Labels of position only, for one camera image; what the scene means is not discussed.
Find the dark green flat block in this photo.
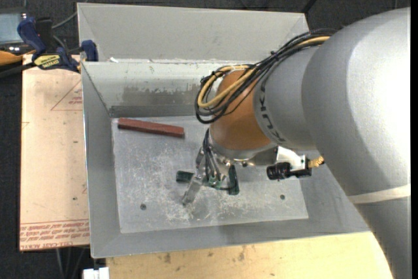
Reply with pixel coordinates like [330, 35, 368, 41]
[175, 165, 241, 197]

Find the grey metal bin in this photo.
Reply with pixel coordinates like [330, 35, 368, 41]
[76, 2, 370, 259]

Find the red-brown flat block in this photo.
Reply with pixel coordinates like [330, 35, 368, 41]
[117, 117, 186, 139]

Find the brown cardboard board red print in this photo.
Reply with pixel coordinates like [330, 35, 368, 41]
[19, 54, 91, 252]

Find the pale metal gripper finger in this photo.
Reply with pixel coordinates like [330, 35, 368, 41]
[181, 174, 199, 206]
[185, 175, 204, 206]

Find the black cylinder on white bracket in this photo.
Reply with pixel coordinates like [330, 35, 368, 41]
[266, 146, 313, 182]

